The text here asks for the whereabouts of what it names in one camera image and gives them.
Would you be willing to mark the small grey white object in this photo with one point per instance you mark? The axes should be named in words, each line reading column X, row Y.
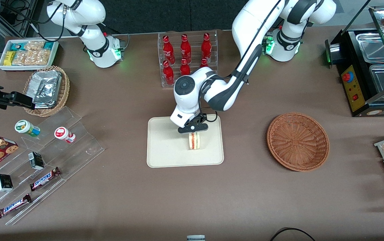
column 196, row 238

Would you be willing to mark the green capped white bottle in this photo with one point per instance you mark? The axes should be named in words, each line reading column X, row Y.
column 26, row 128

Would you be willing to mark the white rectangular snack box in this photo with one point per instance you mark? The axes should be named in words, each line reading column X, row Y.
column 2, row 67

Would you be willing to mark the red capped white bottle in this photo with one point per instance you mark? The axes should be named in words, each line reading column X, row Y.
column 64, row 134

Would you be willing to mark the triangle sandwich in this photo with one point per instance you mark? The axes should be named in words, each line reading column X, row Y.
column 194, row 142

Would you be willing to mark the cream rectangular plastic tray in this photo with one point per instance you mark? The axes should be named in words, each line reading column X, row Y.
column 168, row 147

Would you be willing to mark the small black carton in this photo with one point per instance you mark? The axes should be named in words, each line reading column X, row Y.
column 36, row 160
column 3, row 182

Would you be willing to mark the Snickers chocolate bar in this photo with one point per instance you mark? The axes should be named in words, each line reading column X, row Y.
column 44, row 179
column 13, row 206

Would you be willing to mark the red cola bottle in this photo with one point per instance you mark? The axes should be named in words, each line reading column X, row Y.
column 184, row 67
column 168, row 50
column 206, row 47
column 167, row 73
column 204, row 63
column 185, row 48

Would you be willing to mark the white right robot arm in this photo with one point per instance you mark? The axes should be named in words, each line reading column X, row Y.
column 94, row 47

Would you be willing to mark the clear cracker snack bag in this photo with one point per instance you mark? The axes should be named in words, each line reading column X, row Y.
column 34, row 46
column 20, row 58
column 38, row 57

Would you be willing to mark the silver foil packet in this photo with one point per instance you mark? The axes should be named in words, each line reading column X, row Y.
column 46, row 77
column 46, row 97

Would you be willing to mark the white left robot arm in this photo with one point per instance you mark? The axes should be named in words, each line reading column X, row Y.
column 248, row 23

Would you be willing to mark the clear acrylic bottle rack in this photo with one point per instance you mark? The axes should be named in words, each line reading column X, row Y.
column 195, row 36

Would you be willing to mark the black food warmer cabinet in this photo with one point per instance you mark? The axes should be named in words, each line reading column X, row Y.
column 354, row 90

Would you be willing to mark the yellow snack packet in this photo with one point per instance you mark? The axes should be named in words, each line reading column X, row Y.
column 9, row 58

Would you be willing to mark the clear acrylic stepped shelf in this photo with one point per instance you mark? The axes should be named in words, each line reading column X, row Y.
column 74, row 150

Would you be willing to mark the teal snack packet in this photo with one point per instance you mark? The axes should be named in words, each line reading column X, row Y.
column 49, row 45
column 17, row 46

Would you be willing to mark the large round brown wicker basket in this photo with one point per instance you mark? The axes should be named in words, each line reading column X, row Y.
column 297, row 142

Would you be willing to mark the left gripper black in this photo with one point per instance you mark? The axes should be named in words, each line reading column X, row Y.
column 196, row 120

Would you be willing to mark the small brown wicker basket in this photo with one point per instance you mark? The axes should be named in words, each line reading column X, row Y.
column 63, row 90

